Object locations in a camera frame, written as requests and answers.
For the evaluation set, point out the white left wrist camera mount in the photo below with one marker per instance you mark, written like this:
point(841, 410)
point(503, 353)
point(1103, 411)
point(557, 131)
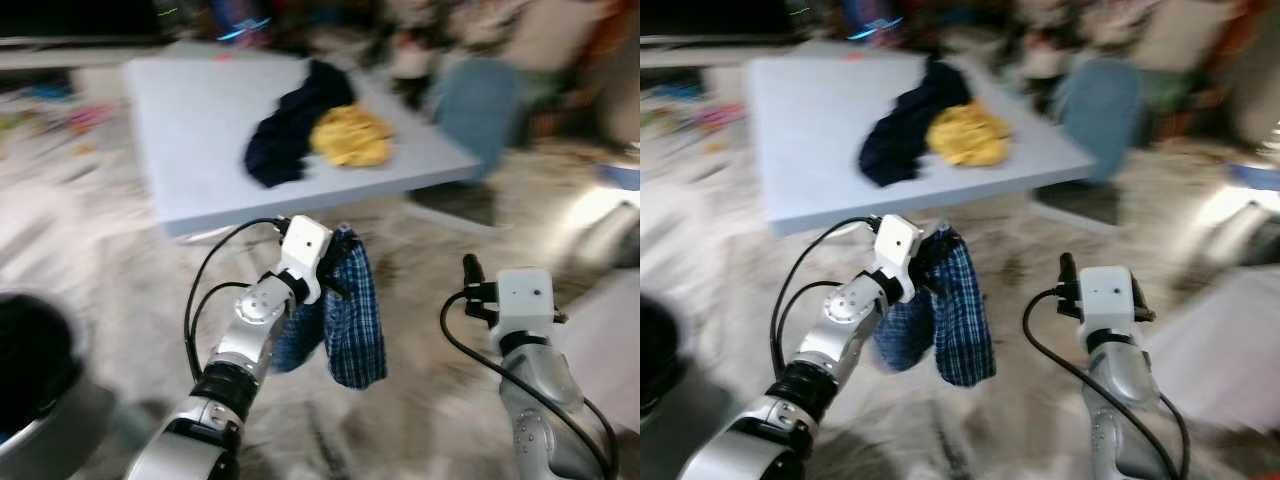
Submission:
point(303, 250)
point(897, 250)

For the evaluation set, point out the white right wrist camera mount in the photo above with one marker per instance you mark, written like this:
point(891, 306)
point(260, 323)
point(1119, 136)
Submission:
point(525, 295)
point(1108, 300)

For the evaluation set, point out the white folding table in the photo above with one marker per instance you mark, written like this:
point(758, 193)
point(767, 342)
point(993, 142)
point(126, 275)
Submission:
point(200, 130)
point(820, 130)

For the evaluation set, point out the blue plaid shorts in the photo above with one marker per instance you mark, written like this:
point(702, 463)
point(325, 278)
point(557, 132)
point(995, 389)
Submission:
point(960, 320)
point(355, 320)

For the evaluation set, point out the navy garment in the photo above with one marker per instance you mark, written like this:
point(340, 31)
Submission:
point(905, 135)
point(290, 130)

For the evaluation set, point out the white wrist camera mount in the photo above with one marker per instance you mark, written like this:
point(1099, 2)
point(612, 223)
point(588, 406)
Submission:
point(525, 295)
point(1108, 300)
point(303, 250)
point(897, 250)

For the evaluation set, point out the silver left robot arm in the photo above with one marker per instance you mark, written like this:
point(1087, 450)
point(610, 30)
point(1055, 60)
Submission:
point(830, 350)
point(230, 350)

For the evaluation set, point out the blue backpack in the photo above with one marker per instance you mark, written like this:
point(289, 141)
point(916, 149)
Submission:
point(875, 25)
point(245, 25)

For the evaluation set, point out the folding chair blue cushion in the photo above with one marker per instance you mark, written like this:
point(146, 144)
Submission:
point(480, 110)
point(1100, 110)

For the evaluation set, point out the yellow shirt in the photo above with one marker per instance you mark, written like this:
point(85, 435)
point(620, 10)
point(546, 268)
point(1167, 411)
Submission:
point(350, 140)
point(965, 135)

